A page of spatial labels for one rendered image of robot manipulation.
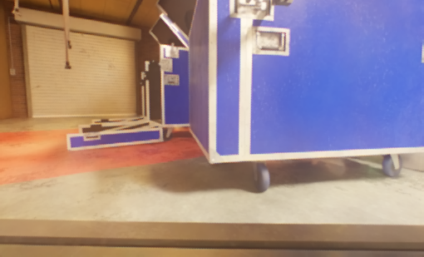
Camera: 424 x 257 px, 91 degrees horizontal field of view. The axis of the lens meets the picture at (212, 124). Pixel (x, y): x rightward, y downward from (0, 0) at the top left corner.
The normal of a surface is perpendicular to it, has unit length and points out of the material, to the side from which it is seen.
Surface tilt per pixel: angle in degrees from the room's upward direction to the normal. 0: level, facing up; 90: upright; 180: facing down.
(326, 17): 90
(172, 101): 90
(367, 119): 90
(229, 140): 90
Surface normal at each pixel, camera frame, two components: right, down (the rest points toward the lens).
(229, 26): 0.18, 0.09
